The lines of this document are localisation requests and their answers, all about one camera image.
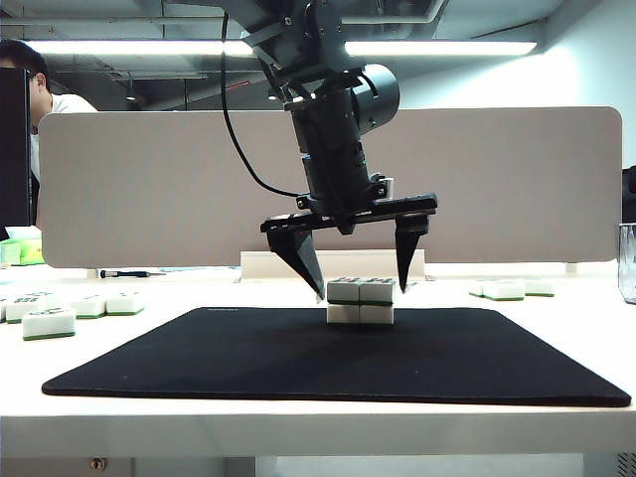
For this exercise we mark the black rectangular mat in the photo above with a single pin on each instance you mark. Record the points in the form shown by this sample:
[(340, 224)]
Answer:
[(447, 363)]

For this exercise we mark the clear glass container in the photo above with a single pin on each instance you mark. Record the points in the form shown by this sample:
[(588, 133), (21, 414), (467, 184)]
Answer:
[(628, 263)]

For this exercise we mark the dark monitor panel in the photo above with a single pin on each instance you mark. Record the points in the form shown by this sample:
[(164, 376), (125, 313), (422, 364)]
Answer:
[(14, 149)]

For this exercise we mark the mahjong tile white green back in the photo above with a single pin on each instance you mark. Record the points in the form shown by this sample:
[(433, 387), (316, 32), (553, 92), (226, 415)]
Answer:
[(21, 309), (124, 303), (48, 324), (88, 307), (503, 291), (475, 288), (377, 315), (377, 293), (2, 310), (344, 292), (48, 299), (343, 314), (539, 288)]

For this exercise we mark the blue white paper sheet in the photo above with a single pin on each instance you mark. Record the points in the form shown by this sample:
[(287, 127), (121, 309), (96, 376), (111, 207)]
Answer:
[(199, 269)]

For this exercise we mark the black screwdriver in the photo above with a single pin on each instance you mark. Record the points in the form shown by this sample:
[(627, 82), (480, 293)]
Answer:
[(124, 273)]

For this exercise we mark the black office chair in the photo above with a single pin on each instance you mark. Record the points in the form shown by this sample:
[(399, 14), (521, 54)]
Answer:
[(630, 196)]

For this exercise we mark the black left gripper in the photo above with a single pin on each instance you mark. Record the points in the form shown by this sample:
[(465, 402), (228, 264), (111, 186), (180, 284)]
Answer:
[(338, 189)]

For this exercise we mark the brass screw in desk edge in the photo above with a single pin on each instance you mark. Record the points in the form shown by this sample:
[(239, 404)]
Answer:
[(97, 463)]

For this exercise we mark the green tissue box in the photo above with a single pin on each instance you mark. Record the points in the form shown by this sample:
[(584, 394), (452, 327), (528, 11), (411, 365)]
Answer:
[(22, 251)]

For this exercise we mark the white divider foot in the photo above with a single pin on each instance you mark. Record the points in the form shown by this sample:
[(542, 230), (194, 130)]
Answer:
[(571, 269)]

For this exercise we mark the beige desk divider panel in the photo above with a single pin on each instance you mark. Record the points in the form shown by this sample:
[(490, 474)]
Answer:
[(497, 189)]

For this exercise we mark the person in white shirt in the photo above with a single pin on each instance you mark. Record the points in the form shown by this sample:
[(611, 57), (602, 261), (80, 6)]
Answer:
[(62, 105)]

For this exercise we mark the long ceiling light strip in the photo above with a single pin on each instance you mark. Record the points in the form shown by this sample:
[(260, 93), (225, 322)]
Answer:
[(447, 48)]

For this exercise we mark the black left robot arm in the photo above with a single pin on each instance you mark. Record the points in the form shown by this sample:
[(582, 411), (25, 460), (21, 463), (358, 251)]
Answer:
[(328, 109)]

